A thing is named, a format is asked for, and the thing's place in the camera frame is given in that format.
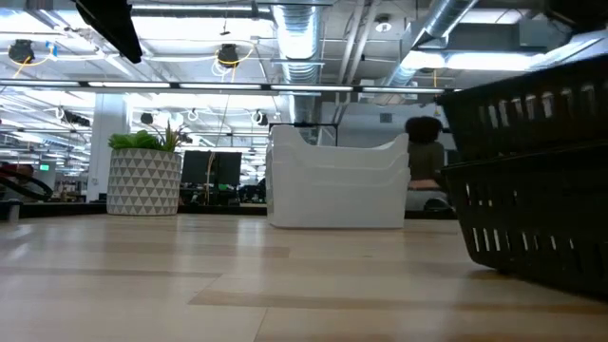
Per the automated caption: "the silver ventilation duct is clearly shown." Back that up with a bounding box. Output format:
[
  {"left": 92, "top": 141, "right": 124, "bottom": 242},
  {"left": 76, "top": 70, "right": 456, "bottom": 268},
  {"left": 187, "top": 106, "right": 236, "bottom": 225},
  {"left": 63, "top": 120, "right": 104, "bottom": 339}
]
[
  {"left": 374, "top": 0, "right": 481, "bottom": 104},
  {"left": 271, "top": 0, "right": 329, "bottom": 125}
]

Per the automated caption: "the white plastic basket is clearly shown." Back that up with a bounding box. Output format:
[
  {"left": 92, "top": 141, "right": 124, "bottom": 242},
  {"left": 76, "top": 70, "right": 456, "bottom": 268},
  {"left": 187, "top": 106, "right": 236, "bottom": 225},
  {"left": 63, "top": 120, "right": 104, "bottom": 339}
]
[
  {"left": 269, "top": 123, "right": 410, "bottom": 161},
  {"left": 265, "top": 159, "right": 412, "bottom": 230}
]

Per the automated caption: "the black computer monitor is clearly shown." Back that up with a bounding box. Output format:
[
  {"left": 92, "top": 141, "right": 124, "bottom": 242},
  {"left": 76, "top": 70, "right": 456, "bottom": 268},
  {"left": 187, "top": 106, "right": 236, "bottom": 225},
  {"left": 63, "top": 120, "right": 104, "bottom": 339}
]
[
  {"left": 181, "top": 150, "right": 214, "bottom": 186},
  {"left": 216, "top": 151, "right": 243, "bottom": 187}
]

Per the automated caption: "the black aluminium rig frame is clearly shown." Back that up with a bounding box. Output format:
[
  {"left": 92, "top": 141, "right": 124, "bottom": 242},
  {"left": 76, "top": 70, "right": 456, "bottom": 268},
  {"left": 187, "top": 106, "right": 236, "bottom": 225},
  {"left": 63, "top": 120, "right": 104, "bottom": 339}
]
[{"left": 0, "top": 201, "right": 457, "bottom": 220}]

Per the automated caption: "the potted plant, white patterned pot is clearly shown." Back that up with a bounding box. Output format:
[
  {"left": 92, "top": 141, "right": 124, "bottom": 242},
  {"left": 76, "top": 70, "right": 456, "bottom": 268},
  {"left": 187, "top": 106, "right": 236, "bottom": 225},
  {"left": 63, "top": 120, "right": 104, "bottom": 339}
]
[{"left": 105, "top": 121, "right": 183, "bottom": 218}]

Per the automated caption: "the black ceiling cord reel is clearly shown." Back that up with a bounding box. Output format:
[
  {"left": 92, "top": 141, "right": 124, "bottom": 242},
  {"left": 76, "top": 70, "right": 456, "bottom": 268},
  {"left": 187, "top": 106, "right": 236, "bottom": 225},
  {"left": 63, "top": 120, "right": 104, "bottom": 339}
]
[
  {"left": 217, "top": 43, "right": 240, "bottom": 68},
  {"left": 8, "top": 39, "right": 36, "bottom": 65}
]

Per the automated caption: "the long ceiling light strip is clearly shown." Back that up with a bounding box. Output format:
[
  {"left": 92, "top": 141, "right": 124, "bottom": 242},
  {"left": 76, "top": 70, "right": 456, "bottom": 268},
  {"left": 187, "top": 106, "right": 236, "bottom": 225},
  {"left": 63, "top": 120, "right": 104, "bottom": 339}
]
[{"left": 0, "top": 79, "right": 460, "bottom": 95}]

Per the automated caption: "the person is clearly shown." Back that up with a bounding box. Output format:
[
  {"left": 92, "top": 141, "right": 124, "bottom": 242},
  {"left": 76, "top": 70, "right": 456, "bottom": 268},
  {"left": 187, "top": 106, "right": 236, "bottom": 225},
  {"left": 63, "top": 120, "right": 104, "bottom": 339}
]
[{"left": 405, "top": 116, "right": 448, "bottom": 211}]

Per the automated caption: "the black perforated plastic basket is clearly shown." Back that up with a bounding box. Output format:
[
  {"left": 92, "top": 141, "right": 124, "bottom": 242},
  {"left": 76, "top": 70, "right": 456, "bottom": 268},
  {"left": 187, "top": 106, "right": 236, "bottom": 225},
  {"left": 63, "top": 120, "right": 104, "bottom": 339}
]
[
  {"left": 435, "top": 55, "right": 608, "bottom": 165},
  {"left": 440, "top": 144, "right": 608, "bottom": 298}
]

